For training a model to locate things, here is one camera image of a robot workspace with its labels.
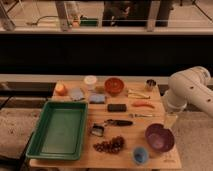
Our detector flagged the orange pepper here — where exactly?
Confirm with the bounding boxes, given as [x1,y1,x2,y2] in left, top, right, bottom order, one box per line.
[132,101,155,109]

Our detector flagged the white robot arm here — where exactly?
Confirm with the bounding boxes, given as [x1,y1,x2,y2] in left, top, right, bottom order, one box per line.
[162,66,213,129]

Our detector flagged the small metal cup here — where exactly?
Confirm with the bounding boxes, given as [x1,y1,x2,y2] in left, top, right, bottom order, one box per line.
[145,79,156,91]

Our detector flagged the blue plastic cup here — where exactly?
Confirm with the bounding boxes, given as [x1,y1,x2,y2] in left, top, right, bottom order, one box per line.
[133,147,149,165]

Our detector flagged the white plastic cup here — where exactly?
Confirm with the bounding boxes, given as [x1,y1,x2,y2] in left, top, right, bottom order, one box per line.
[84,75,97,90]

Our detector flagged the purple bowl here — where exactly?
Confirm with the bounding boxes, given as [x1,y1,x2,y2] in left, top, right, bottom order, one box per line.
[145,123,175,152]

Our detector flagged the metal fork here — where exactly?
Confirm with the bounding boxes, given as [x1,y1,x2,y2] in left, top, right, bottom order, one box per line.
[128,114,154,118]

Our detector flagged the wooden tongs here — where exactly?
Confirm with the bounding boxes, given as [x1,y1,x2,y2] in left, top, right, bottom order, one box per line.
[128,89,150,99]

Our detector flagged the black rectangular block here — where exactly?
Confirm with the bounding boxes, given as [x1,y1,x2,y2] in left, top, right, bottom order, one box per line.
[107,104,127,112]

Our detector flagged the red bowl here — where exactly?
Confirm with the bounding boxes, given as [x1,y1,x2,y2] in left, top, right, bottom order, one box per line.
[104,77,124,95]

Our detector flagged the small black metal clip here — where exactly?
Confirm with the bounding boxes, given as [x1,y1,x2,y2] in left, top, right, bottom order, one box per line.
[90,124,105,137]

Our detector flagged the blue sponge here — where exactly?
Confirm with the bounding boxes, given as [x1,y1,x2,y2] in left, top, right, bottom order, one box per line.
[89,94,106,104]

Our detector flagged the grey blue cloth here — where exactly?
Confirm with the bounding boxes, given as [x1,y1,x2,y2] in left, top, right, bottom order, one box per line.
[69,88,84,101]

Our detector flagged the green plastic tray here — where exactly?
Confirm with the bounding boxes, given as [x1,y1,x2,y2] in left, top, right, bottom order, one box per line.
[26,101,88,161]

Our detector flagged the orange fruit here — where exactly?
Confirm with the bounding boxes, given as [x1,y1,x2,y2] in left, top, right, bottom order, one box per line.
[55,83,67,96]

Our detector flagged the person in background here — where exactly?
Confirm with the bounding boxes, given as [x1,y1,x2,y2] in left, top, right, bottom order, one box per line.
[102,0,173,27]

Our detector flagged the green box in background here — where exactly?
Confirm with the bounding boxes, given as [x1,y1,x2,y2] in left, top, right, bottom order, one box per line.
[80,17,98,27]

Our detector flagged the black handled peeler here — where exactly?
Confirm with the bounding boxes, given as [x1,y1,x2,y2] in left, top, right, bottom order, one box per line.
[104,119,133,127]

